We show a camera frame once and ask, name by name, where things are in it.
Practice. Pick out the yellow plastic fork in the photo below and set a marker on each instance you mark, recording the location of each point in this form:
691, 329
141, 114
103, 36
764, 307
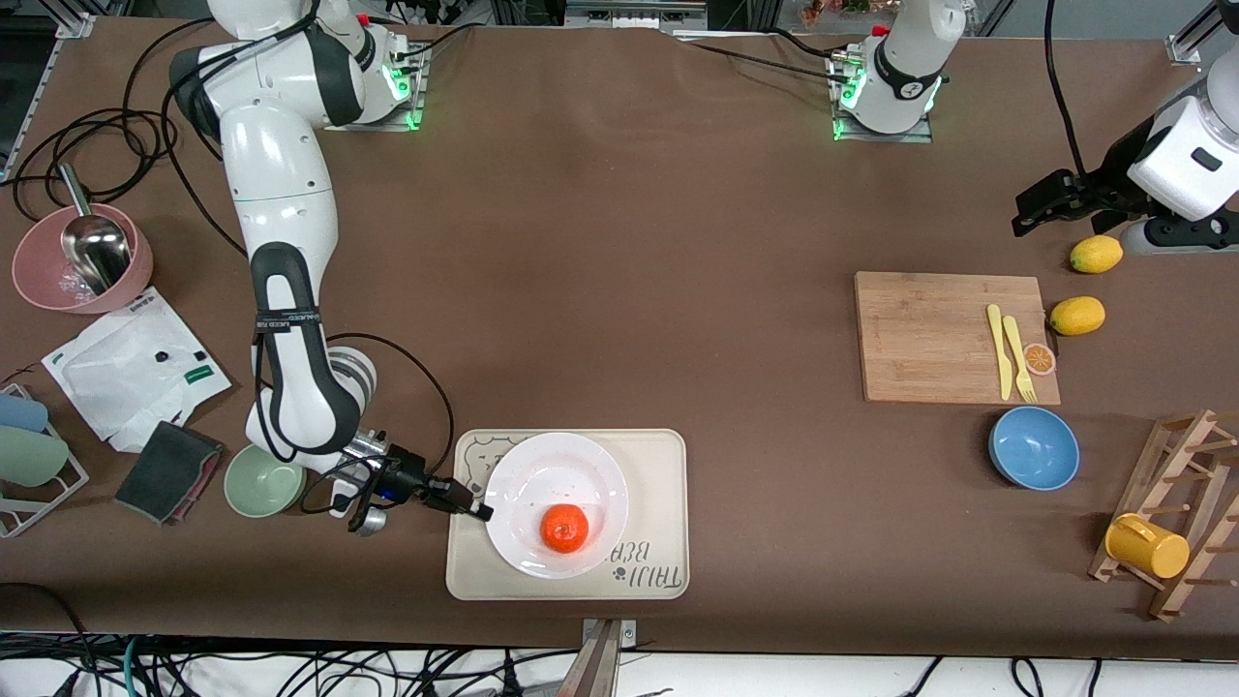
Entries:
1018, 358

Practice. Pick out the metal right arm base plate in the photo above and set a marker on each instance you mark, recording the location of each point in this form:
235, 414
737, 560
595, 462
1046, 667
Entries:
411, 111

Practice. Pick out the cream bear print tray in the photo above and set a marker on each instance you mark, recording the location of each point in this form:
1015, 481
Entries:
658, 465

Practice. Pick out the aluminium corner profile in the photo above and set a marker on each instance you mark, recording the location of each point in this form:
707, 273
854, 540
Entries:
1195, 34

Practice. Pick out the yellow plastic knife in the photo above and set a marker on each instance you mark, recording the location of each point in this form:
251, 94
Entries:
998, 348

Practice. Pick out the clear ice cubes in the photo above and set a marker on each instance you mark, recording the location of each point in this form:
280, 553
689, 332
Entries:
73, 287

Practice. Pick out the wooden mug rack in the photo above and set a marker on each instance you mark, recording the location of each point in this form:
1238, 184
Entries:
1176, 581

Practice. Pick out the pink bowl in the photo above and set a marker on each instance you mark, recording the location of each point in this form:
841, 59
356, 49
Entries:
34, 252

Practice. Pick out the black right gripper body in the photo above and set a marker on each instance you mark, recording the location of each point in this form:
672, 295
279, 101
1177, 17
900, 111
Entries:
407, 476

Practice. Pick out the white round plate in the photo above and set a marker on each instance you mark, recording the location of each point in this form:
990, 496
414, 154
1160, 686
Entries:
552, 469

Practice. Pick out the metal clamp bracket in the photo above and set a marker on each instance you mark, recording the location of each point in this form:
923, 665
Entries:
600, 668

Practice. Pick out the metal scoop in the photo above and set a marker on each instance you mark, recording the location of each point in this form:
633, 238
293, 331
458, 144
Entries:
97, 247

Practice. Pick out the sage green cup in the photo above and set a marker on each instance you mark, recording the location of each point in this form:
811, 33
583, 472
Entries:
29, 457

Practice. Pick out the bamboo cutting board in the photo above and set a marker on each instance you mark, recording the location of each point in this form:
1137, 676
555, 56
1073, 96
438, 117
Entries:
920, 339

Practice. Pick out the yellow mug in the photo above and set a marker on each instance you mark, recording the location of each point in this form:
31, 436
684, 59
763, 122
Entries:
1147, 545

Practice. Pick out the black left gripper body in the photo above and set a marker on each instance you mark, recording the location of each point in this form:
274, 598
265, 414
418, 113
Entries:
1101, 190

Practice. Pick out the light blue cup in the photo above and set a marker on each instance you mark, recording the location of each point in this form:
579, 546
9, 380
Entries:
19, 413

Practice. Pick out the blue bowl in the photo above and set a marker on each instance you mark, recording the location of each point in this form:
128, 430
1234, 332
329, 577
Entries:
1034, 447

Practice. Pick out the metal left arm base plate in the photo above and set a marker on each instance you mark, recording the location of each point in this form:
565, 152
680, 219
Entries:
847, 131

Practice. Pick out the yellow lemon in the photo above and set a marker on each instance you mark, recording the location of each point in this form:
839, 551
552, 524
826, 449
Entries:
1096, 254
1076, 316

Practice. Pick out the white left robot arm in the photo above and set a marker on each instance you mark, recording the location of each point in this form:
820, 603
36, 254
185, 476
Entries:
1191, 145

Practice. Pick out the pale green bowl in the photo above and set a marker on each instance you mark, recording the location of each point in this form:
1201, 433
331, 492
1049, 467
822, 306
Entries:
256, 489

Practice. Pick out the toy orange slice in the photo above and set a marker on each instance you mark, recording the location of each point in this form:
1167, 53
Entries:
1039, 359

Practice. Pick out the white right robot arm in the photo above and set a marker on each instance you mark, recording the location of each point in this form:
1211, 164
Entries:
281, 174

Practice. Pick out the white plastic bag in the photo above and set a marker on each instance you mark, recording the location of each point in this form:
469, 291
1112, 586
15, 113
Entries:
126, 378

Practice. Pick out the dark grey folded cloth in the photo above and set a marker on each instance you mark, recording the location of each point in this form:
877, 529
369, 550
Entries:
166, 472

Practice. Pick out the orange fruit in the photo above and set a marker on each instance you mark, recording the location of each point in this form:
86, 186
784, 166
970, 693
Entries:
564, 529

